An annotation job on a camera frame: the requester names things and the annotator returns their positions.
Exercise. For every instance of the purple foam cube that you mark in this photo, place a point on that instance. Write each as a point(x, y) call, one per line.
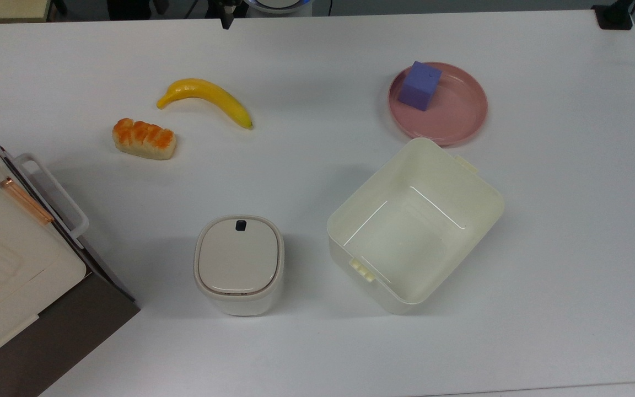
point(419, 86)

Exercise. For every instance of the beige bin lid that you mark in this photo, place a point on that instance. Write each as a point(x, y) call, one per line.
point(238, 255)

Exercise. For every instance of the orange glazed bread loaf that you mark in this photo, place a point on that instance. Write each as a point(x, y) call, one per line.
point(144, 139)

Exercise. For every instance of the white microwave oven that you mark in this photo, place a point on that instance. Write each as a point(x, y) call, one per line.
point(14, 275)

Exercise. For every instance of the white small trash bin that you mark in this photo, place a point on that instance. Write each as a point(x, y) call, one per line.
point(238, 300)

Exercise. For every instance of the cream plastic storage box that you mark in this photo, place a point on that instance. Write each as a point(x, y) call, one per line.
point(414, 231)

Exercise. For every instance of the black table clamp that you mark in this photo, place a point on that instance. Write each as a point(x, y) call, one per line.
point(615, 15)

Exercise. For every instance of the copper oven trim bar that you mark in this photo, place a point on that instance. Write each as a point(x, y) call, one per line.
point(25, 199)

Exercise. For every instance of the yellow banana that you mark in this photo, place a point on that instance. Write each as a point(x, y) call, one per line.
point(213, 96)

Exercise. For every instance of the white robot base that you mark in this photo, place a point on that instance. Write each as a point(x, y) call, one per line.
point(279, 4)

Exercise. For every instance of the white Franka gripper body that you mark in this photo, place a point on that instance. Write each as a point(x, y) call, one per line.
point(228, 3)

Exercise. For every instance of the pink round plate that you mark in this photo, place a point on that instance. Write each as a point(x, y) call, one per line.
point(455, 113)

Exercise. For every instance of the wooden side desk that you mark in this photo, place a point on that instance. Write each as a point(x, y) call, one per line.
point(3, 8)

